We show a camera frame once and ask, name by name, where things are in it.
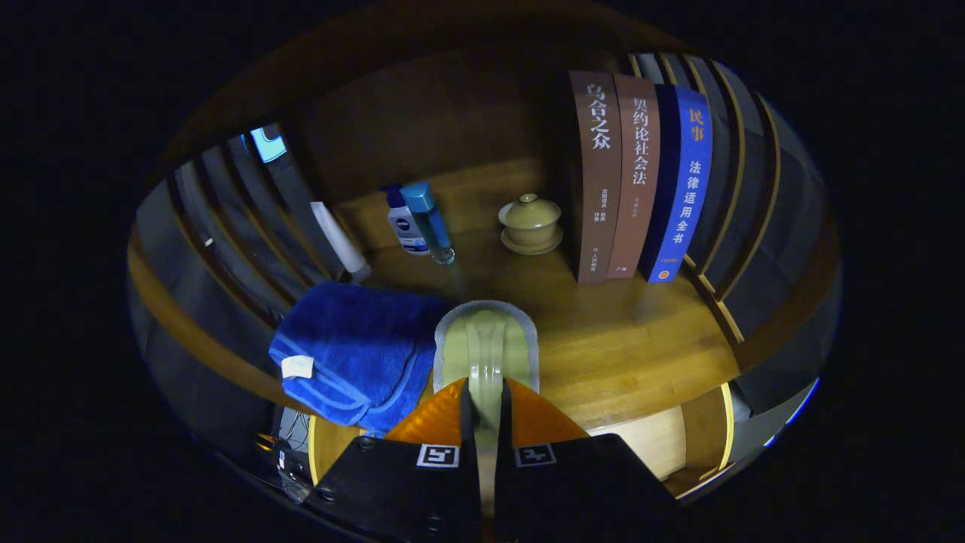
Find folded blue towel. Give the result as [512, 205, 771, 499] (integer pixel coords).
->
[268, 282, 453, 434]

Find beige lidded tea cup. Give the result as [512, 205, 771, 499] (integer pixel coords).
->
[498, 193, 564, 256]

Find wooden cabinet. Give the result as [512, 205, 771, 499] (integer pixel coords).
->
[127, 0, 843, 502]

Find blue book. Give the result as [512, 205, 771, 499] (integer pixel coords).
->
[639, 84, 714, 284]

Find teal bottle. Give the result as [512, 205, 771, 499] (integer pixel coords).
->
[400, 181, 456, 265]

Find dark brown book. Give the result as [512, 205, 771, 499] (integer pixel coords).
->
[567, 70, 623, 284]

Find wooden countertop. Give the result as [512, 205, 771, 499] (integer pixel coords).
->
[275, 226, 743, 431]

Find white bottle with blue cap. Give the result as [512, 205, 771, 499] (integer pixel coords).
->
[381, 183, 430, 256]

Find reddish brown book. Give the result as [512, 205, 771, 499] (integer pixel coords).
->
[607, 73, 662, 280]

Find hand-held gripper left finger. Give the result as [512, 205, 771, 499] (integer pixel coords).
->
[302, 377, 483, 543]

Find green brush with white base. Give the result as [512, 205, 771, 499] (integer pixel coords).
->
[433, 300, 541, 521]

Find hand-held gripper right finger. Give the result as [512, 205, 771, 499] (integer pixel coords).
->
[494, 377, 683, 543]

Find white tube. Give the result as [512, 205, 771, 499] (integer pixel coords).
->
[309, 201, 372, 283]

